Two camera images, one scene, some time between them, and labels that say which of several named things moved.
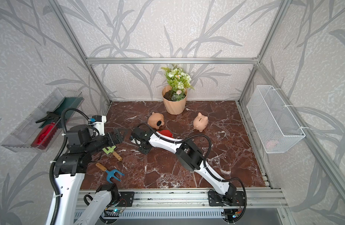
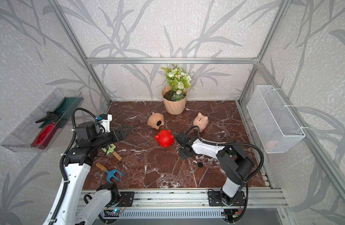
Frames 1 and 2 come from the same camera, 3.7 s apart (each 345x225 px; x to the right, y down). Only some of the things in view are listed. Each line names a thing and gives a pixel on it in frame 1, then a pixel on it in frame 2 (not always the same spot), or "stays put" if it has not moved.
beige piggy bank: (156, 120) stays put
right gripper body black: (142, 150) -> (182, 154)
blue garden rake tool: (109, 174) stays put
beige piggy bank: (200, 122) stays put
